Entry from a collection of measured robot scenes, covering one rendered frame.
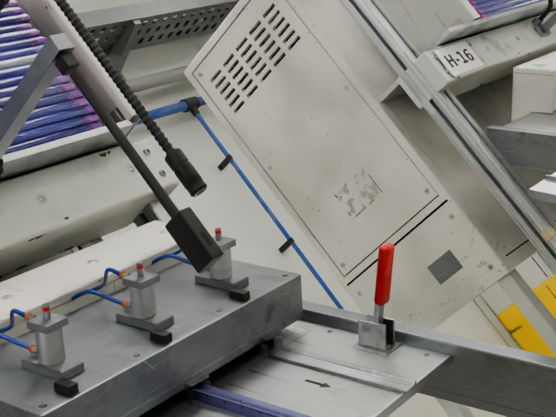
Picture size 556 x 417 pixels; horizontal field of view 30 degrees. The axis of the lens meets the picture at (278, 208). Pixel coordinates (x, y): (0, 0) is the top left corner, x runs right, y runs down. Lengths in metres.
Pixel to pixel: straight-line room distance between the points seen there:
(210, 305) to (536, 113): 1.09
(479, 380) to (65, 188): 0.47
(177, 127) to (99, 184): 2.49
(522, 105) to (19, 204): 1.13
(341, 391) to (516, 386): 0.16
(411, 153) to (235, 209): 1.72
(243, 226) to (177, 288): 2.49
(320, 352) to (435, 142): 0.97
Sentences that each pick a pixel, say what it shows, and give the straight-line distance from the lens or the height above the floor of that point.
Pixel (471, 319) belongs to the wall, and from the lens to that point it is 4.03.
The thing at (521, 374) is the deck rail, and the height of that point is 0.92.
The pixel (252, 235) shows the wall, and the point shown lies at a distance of 3.50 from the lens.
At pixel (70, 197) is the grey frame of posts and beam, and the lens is 1.11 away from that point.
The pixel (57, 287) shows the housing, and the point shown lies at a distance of 1.00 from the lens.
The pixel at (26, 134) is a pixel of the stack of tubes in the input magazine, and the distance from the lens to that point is 1.10.
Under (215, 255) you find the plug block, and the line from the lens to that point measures 0.75.
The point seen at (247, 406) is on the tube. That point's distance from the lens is 0.89.
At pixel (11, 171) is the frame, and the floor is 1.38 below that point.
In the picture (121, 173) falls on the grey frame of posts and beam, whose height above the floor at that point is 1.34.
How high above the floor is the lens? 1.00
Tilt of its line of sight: 10 degrees up
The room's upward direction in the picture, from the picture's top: 37 degrees counter-clockwise
